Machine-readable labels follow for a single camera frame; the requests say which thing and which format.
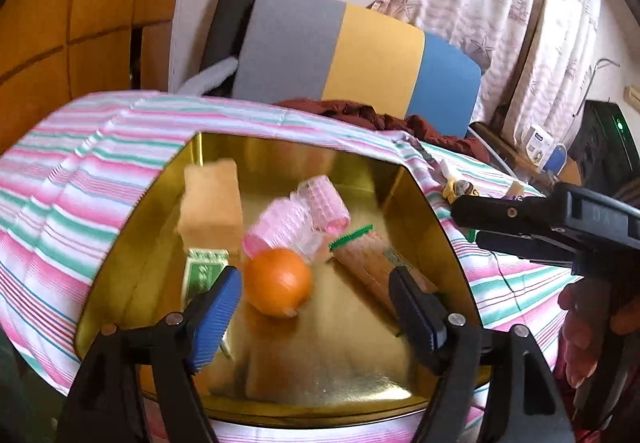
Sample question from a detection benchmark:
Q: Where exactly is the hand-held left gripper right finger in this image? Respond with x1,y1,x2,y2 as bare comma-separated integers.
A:
389,265,576,443

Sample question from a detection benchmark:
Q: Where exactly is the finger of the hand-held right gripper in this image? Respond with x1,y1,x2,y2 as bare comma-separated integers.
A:
475,230,581,269
450,195,568,230

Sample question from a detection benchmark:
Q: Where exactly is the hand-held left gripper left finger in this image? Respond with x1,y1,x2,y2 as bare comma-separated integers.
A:
55,265,244,443

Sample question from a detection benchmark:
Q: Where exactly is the small green box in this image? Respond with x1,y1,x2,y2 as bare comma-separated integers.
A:
179,248,236,359

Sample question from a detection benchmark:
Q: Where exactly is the yellow patterned sock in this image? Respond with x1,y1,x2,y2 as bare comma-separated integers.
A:
442,177,477,200

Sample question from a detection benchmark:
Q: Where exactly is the snack packet with green label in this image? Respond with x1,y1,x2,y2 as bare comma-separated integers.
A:
329,224,441,316

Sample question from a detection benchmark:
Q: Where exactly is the orange fruit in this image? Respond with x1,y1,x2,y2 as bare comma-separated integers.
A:
243,248,314,320

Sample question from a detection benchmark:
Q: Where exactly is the gold tin box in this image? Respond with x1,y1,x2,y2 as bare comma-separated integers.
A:
74,132,483,419

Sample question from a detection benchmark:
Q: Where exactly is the pink hair roller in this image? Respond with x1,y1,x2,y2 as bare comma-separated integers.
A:
297,175,351,235
242,197,303,260

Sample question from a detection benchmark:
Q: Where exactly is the clear plastic hair roller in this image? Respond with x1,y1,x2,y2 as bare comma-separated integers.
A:
292,223,323,266

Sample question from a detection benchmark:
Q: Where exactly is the tan sponge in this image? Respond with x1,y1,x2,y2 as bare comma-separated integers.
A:
177,159,244,250

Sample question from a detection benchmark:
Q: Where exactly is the person's right hand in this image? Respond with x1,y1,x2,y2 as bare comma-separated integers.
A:
557,283,640,390

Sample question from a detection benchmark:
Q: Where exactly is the blue round object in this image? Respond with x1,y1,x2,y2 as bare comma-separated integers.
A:
542,144,569,174

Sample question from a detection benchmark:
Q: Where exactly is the white and blue carton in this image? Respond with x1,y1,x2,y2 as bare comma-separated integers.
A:
522,125,554,168

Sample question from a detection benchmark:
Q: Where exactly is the black appliance with green light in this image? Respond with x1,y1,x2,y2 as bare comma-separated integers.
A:
570,100,640,196

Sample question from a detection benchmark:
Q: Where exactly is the dark red garment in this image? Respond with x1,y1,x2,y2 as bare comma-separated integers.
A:
274,98,493,158

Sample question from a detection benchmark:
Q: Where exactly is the pink green striped tablecloth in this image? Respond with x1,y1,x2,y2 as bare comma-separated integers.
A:
0,90,586,443

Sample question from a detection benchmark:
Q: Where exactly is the black rolled mat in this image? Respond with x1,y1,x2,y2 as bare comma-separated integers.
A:
199,0,266,74

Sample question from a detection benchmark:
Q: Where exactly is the white cable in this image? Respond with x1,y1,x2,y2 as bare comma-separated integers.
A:
470,123,518,171

